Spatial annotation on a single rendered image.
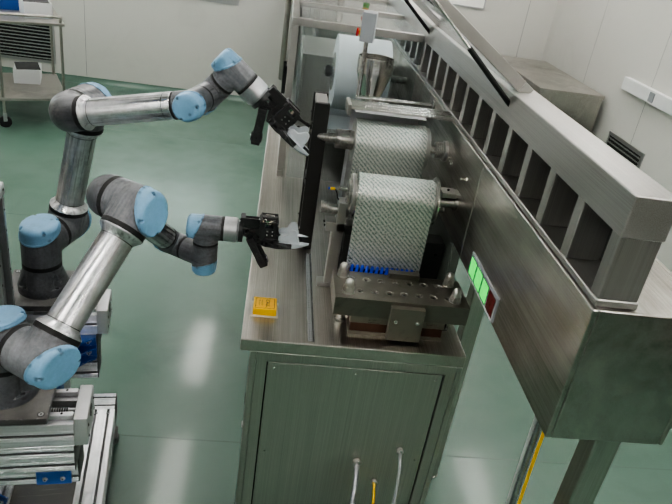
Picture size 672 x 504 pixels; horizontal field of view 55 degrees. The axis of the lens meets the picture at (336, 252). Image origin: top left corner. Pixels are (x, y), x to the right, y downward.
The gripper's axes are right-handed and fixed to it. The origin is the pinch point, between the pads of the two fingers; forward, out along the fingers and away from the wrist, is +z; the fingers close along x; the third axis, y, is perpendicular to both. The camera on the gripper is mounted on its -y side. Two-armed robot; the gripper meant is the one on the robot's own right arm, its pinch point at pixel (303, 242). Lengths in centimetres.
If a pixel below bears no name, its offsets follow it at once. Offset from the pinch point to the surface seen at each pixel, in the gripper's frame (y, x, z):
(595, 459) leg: -6, -77, 63
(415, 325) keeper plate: -12.1, -22.1, 33.8
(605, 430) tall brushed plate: 8, -84, 58
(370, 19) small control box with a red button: 60, 58, 17
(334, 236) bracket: -0.6, 7.7, 10.0
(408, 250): 1.1, -0.4, 32.6
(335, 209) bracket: 8.7, 7.9, 9.0
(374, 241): 3.0, -0.3, 21.5
